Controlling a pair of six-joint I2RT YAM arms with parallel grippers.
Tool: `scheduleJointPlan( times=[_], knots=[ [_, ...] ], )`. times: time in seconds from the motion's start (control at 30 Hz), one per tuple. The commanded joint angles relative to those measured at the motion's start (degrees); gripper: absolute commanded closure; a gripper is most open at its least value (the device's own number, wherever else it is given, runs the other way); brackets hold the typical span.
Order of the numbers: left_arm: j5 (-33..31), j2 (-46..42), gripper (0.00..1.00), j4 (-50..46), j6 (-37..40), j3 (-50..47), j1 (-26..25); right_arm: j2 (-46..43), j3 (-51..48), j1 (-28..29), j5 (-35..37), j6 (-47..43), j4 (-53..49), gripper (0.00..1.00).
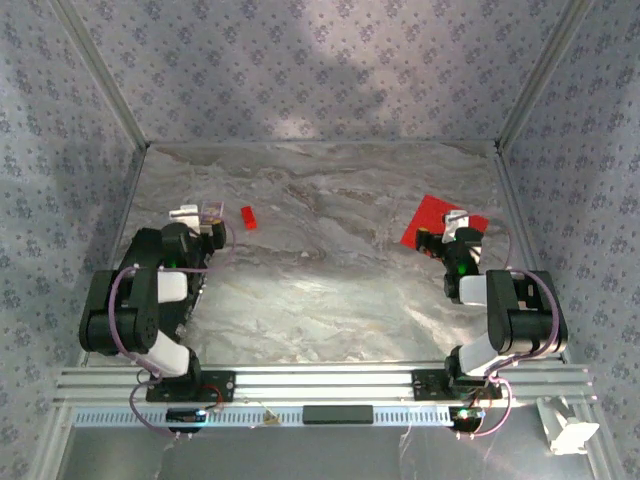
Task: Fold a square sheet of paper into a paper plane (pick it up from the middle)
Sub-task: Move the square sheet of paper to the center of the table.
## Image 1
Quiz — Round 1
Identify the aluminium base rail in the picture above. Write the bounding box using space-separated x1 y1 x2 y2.
53 363 599 405

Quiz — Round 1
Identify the small picture card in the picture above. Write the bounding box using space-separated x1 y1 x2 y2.
199 199 225 226

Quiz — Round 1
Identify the black rectangular bar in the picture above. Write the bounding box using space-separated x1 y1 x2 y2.
302 405 375 425

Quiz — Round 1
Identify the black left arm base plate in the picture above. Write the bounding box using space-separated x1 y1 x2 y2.
145 370 236 404

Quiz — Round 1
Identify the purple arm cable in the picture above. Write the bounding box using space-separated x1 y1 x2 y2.
447 212 561 441
107 212 239 441

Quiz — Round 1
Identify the aluminium table side rail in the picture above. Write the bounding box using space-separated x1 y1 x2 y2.
77 144 151 369
492 142 574 364

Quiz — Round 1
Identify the white plastic bracket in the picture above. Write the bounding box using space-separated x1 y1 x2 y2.
536 396 600 456

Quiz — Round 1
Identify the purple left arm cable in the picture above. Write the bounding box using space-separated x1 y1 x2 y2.
107 212 239 441

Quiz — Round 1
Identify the slotted grey cable duct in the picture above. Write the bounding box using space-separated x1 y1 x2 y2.
72 404 454 429

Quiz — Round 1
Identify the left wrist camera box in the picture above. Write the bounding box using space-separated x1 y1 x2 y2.
168 203 200 224

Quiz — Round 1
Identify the red paper sheet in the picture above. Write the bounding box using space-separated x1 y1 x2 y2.
399 194 490 251

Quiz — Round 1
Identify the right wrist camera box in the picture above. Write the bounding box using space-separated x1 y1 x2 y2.
443 209 472 240

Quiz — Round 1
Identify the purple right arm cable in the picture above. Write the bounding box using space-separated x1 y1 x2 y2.
447 212 561 441

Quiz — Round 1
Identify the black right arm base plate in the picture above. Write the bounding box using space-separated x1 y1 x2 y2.
411 369 503 401

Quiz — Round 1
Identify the aluminium frame post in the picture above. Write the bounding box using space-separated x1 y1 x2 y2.
49 0 151 151
496 0 599 151

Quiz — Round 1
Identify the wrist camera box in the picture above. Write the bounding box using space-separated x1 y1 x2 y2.
443 209 472 240
168 203 200 224

